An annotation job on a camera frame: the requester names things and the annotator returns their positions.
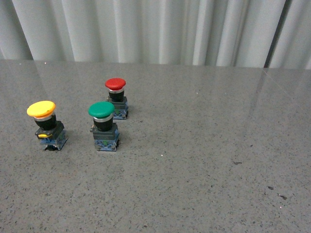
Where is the red mushroom push button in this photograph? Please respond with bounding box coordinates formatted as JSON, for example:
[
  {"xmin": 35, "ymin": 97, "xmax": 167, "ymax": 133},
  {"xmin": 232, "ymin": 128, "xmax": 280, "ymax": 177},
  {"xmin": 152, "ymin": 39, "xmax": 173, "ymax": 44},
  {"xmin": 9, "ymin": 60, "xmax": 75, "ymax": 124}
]
[{"xmin": 105, "ymin": 78, "xmax": 128, "ymax": 120}]

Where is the yellow mushroom push button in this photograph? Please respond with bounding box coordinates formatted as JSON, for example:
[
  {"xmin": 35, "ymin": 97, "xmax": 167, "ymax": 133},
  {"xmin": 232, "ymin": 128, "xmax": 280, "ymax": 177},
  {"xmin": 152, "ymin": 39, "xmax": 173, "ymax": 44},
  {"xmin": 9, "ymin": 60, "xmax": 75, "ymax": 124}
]
[{"xmin": 27, "ymin": 100, "xmax": 68, "ymax": 150}]

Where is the white pleated curtain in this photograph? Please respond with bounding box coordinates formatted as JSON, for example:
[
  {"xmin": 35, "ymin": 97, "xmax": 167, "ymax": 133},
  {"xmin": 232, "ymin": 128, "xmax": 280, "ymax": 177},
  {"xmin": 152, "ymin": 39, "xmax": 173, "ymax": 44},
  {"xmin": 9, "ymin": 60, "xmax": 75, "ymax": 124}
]
[{"xmin": 0, "ymin": 0, "xmax": 311, "ymax": 69}]

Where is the green mushroom push button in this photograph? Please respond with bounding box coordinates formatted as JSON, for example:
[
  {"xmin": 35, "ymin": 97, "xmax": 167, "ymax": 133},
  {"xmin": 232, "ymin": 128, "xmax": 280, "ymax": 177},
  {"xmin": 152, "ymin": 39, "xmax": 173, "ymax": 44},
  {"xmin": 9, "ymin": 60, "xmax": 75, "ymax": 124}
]
[{"xmin": 88, "ymin": 101, "xmax": 120, "ymax": 151}]

